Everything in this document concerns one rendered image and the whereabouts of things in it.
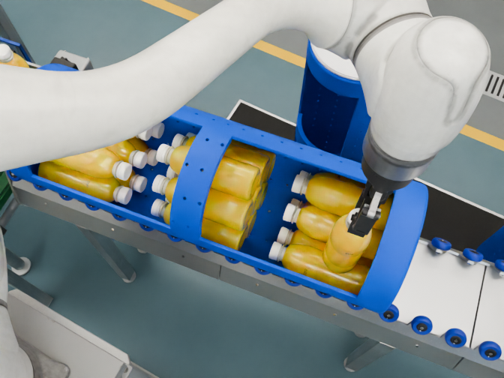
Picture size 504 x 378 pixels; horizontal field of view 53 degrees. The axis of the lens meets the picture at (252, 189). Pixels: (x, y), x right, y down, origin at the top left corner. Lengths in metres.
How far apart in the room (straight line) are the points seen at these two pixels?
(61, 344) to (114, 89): 0.75
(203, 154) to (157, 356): 1.28
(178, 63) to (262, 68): 2.26
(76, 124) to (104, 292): 1.87
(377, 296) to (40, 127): 0.75
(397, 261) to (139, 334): 1.41
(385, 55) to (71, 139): 0.33
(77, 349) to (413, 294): 0.75
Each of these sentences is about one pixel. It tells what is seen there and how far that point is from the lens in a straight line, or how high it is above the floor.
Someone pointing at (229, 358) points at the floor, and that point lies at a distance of 2.12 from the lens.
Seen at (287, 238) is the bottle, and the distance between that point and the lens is 1.16.
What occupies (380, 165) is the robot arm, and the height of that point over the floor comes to 1.55.
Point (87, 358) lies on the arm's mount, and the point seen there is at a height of 1.08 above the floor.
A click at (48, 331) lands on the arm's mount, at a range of 1.12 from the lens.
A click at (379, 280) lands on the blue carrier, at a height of 1.18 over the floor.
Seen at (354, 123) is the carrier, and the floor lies 0.83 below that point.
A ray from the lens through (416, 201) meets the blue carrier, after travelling 1.01.
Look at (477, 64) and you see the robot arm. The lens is 0.53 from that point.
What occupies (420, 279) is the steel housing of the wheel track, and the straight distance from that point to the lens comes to 1.28.
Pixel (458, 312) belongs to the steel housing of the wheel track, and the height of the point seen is 0.93.
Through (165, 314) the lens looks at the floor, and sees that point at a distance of 2.17.
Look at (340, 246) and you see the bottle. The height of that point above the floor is 1.23.
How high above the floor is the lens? 2.10
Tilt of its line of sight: 64 degrees down
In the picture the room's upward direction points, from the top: straight up
